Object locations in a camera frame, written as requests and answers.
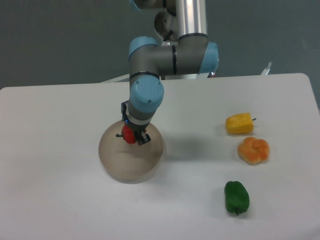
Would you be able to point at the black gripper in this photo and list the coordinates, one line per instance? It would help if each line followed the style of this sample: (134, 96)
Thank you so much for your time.
(137, 125)

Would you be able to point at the red toy pepper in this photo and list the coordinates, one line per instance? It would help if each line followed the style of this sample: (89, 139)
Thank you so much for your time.
(127, 134)

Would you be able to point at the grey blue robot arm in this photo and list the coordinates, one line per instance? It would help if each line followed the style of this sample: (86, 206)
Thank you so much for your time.
(190, 53)

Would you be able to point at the beige round plate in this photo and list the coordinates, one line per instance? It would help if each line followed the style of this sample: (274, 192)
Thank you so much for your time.
(130, 163)

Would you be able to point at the yellow toy pepper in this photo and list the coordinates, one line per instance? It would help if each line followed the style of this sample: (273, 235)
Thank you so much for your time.
(241, 123)

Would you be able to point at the green toy pepper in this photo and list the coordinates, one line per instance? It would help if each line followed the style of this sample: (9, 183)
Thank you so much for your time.
(237, 199)

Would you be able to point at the orange knotted bread roll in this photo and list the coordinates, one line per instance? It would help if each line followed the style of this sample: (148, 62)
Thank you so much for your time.
(254, 150)

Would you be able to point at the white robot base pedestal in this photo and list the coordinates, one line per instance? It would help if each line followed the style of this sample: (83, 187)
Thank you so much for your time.
(185, 76)

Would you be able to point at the white metal mounting frame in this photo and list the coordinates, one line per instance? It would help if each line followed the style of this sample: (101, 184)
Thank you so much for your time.
(126, 77)

